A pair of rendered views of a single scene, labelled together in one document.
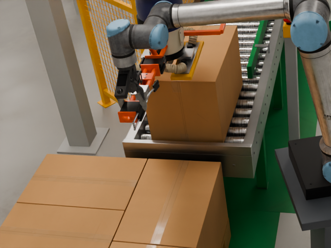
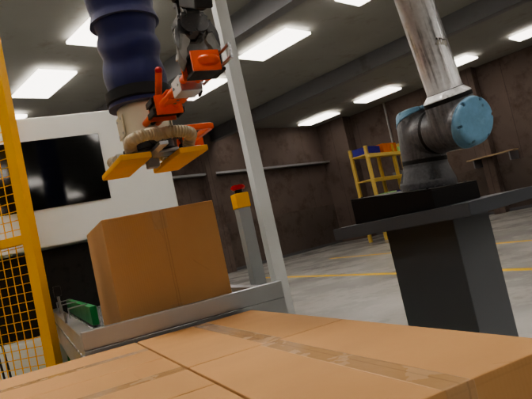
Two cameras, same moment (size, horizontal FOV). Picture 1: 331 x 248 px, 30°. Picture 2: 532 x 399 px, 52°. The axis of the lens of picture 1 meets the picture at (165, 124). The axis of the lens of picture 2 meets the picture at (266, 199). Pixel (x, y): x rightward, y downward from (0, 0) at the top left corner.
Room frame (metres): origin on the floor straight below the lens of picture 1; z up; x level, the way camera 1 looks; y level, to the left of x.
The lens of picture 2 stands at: (1.06, 1.01, 0.78)
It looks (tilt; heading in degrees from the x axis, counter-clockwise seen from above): 4 degrees up; 314
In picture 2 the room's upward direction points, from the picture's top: 12 degrees counter-clockwise
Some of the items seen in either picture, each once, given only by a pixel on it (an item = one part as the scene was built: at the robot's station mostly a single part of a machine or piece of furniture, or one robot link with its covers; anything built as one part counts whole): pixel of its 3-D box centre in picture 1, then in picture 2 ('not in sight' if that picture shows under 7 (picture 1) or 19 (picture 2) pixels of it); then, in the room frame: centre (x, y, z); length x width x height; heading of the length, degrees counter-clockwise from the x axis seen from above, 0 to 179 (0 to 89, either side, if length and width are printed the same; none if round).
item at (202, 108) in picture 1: (195, 82); (153, 267); (2.95, -0.21, 0.75); 0.60 x 0.40 x 0.40; 158
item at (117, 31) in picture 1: (120, 38); not in sight; (2.07, 0.10, 1.53); 0.10 x 0.09 x 0.12; 67
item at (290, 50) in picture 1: (292, 100); (261, 297); (2.96, -0.76, 0.50); 0.07 x 0.07 x 1.00; 69
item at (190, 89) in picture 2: (140, 93); (187, 86); (2.17, 0.08, 1.22); 0.07 x 0.07 x 0.04; 71
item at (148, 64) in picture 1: (152, 65); (165, 108); (2.38, 0.01, 1.22); 0.10 x 0.08 x 0.06; 71
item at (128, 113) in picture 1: (130, 111); (200, 66); (2.05, 0.13, 1.22); 0.08 x 0.07 x 0.05; 161
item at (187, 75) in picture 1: (187, 56); (178, 155); (2.58, -0.16, 1.12); 0.34 x 0.10 x 0.05; 161
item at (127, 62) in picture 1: (123, 58); not in sight; (2.07, 0.11, 1.45); 0.10 x 0.09 x 0.05; 70
